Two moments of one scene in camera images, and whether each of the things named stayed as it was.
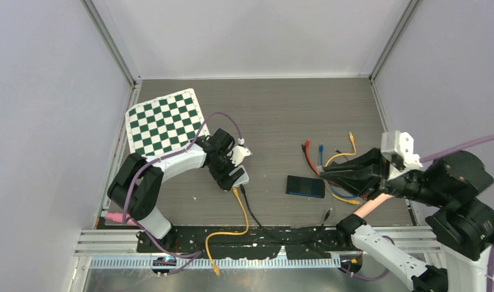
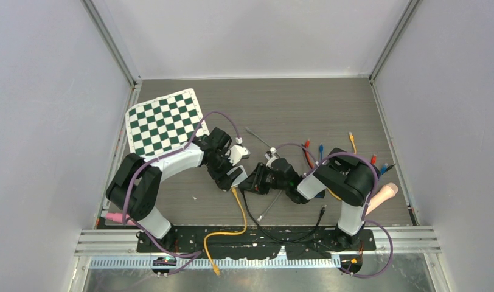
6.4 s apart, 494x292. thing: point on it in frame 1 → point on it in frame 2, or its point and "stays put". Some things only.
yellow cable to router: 235,190 stays put
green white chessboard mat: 166,124 stays put
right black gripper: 362,174 → 255,182
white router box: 243,179 stays put
